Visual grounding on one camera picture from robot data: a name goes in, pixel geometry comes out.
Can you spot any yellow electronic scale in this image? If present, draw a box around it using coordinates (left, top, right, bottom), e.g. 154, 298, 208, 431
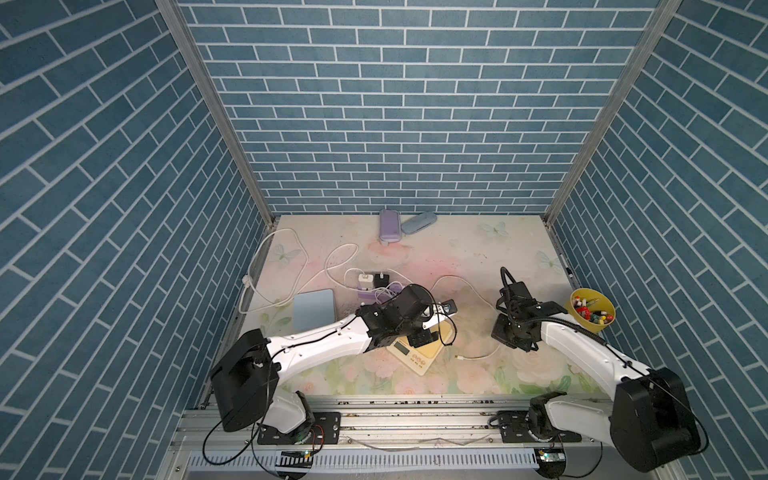
386, 320, 456, 376

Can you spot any purple power strip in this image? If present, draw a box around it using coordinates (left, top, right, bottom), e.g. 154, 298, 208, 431
357, 281, 404, 304

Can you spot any black charger adapter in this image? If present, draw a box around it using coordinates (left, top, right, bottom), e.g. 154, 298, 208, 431
373, 272, 390, 289

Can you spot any white charger adapter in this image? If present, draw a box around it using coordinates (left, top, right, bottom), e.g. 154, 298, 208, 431
358, 272, 374, 291

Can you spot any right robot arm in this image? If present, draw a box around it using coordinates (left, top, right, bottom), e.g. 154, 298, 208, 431
492, 275, 710, 473

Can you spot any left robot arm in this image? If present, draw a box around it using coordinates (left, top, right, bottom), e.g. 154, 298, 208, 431
209, 284, 457, 436

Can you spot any blue electronic scale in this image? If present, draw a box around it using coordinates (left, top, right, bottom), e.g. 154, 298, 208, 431
293, 289, 336, 333

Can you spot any yellow cup with markers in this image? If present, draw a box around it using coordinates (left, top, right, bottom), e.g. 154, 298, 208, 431
566, 288, 616, 333

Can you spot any purple case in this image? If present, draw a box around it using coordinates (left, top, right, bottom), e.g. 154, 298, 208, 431
379, 209, 402, 246

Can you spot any grey blue case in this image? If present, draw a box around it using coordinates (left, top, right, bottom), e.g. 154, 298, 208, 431
401, 212, 438, 235

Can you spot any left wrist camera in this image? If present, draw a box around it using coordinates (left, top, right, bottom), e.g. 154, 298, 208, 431
432, 299, 458, 317

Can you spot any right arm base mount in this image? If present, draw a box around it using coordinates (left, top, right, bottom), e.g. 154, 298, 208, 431
488, 410, 582, 443

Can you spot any aluminium rail frame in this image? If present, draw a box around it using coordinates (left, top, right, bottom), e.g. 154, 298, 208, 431
158, 395, 643, 479

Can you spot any power strip white cord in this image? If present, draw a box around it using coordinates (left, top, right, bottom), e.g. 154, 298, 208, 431
238, 226, 361, 316

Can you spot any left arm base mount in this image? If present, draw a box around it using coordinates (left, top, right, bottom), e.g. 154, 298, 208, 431
257, 411, 341, 446

